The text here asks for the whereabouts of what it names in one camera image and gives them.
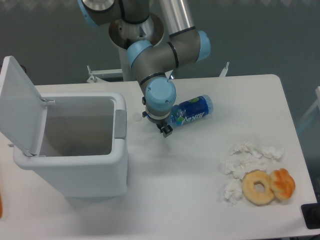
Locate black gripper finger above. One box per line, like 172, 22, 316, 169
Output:
160, 124, 173, 138

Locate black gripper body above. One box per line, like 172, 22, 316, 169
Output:
141, 96, 170, 129

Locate blue plastic bottle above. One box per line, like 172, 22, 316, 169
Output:
168, 94, 214, 127

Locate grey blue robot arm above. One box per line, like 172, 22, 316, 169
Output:
78, 0, 211, 137

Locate white round table plug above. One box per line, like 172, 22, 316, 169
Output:
131, 112, 142, 122

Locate white trash bin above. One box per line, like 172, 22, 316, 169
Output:
13, 92, 128, 198

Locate large crumpled white tissue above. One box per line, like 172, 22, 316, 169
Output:
222, 141, 285, 180

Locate small crumpled white tissue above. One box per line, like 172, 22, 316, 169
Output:
223, 179, 243, 206

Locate orange glazed twisted bun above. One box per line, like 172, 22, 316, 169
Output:
270, 168, 296, 201

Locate white bin lid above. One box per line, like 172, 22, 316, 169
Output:
0, 56, 48, 157

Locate black device at edge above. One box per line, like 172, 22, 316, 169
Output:
301, 203, 320, 230

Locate orange object at edge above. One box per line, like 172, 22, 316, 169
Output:
0, 194, 3, 218

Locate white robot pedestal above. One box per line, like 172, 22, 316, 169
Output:
108, 13, 165, 82

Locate plain ring donut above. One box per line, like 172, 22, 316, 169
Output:
241, 170, 275, 206

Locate white frame at right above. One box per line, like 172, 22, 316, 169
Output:
296, 86, 320, 135

